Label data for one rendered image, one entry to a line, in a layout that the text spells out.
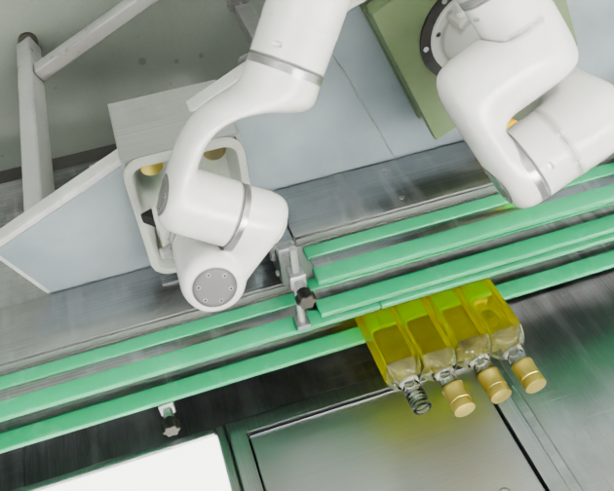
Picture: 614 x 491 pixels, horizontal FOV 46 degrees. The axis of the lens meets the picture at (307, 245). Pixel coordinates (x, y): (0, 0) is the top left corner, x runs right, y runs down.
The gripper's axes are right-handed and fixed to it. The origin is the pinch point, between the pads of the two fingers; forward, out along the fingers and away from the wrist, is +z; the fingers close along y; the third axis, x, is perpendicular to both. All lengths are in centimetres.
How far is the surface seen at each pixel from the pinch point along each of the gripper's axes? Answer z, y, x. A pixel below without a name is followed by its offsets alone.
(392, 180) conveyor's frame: 6.7, 33.3, -11.1
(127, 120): 9.2, -5.1, 9.5
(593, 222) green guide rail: -3, 64, -24
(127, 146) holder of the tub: 2.8, -6.0, 7.8
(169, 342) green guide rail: -0.6, -9.1, -23.8
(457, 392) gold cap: -21.6, 29.6, -33.3
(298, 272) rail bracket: -8.4, 12.4, -13.6
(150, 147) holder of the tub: 1.2, -2.9, 7.2
